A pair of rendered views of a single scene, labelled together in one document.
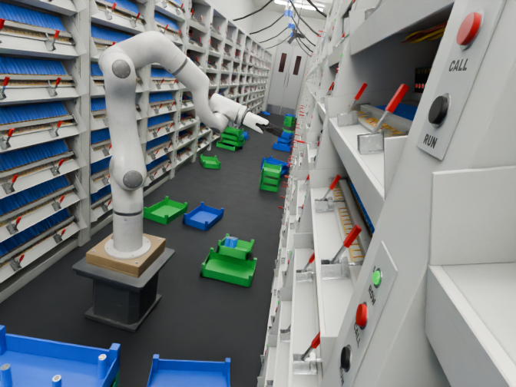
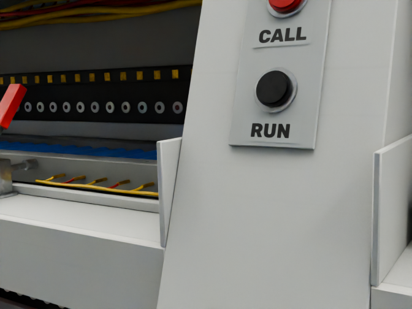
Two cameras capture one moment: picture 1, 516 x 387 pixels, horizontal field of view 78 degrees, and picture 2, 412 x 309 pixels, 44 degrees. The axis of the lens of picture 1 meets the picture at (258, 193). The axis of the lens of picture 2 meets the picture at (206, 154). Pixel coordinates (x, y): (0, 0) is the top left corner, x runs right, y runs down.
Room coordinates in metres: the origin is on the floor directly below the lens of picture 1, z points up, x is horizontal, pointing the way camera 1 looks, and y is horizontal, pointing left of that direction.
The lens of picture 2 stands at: (0.82, 0.06, 0.90)
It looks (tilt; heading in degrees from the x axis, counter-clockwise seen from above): 7 degrees up; 298
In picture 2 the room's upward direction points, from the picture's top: 8 degrees clockwise
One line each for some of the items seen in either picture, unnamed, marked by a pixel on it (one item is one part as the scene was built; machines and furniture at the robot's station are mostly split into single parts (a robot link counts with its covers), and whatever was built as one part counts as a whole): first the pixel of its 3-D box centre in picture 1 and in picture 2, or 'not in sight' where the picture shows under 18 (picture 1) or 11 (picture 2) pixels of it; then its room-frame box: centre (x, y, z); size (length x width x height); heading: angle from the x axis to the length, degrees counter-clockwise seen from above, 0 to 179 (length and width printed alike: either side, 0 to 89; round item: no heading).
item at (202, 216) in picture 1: (203, 215); not in sight; (2.28, 0.38, 0.04); 0.30 x 0.20 x 0.08; 166
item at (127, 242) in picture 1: (128, 229); not in sight; (1.21, 0.52, 0.43); 0.19 x 0.19 x 0.18
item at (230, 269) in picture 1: (229, 266); not in sight; (1.66, 0.08, 0.04); 0.30 x 0.20 x 0.08; 86
